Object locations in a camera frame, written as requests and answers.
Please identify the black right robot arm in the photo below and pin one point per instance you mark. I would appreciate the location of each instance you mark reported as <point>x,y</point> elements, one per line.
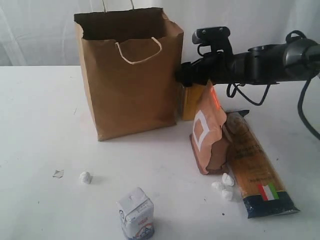
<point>296,60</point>

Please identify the small white milk carton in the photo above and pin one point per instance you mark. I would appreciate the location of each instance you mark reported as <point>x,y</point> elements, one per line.
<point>136,212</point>

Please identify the brown paper shopping bag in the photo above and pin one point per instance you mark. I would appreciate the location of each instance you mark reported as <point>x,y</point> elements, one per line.
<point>128,61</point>

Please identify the yellow juice bottle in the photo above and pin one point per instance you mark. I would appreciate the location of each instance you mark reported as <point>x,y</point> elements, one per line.
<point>189,98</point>

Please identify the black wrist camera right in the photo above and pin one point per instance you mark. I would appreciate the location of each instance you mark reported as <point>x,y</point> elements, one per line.
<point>215,37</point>

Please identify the brown coffee pouch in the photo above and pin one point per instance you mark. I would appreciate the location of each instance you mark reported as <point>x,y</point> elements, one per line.
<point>207,139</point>

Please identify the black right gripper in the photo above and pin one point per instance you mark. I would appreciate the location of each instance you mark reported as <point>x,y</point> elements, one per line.
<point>217,67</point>

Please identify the white pebble left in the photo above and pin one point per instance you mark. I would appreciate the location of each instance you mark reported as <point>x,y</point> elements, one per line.
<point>218,186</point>

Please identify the spaghetti packet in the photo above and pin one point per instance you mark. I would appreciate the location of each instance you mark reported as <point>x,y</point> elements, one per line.
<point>261,188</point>

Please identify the white pebble lower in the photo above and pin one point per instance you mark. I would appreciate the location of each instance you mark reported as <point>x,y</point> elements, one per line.
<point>227,194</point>

